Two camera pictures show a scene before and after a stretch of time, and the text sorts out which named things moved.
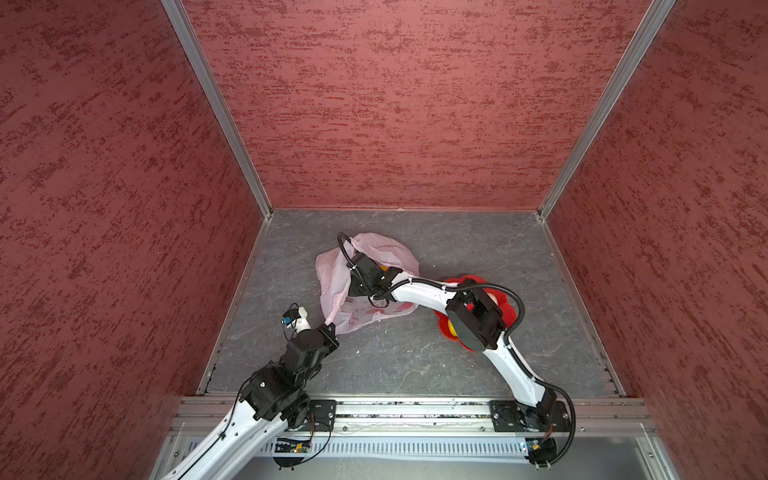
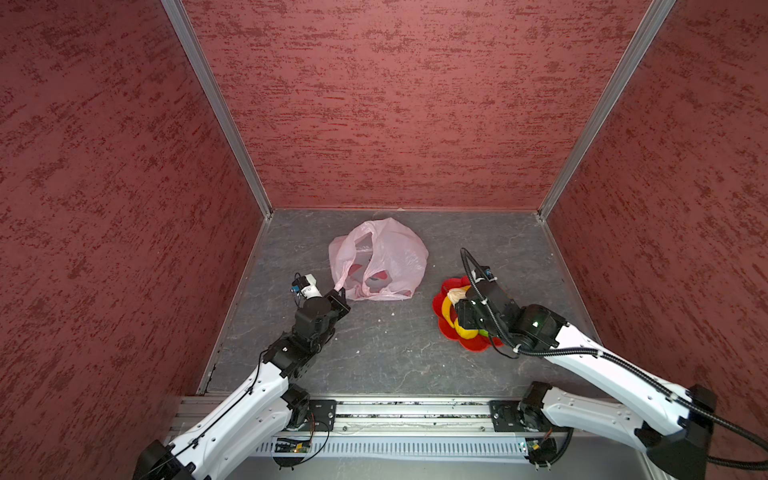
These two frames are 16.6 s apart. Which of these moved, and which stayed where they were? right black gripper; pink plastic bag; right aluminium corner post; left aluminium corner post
Moved: right black gripper; pink plastic bag
Stayed: left aluminium corner post; right aluminium corner post
